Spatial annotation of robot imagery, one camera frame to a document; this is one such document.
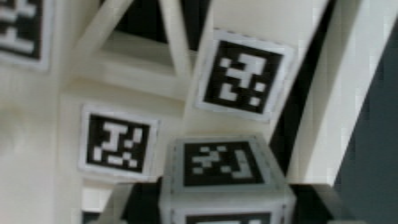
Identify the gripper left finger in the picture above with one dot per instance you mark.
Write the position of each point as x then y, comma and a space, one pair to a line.
132, 205

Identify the white chair back frame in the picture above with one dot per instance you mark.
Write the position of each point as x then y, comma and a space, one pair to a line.
130, 72

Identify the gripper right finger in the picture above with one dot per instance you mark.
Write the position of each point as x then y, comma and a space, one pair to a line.
320, 208

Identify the white tagged cube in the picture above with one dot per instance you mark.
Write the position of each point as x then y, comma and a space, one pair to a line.
223, 183

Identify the white chair seat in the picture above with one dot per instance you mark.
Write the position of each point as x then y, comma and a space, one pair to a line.
359, 30

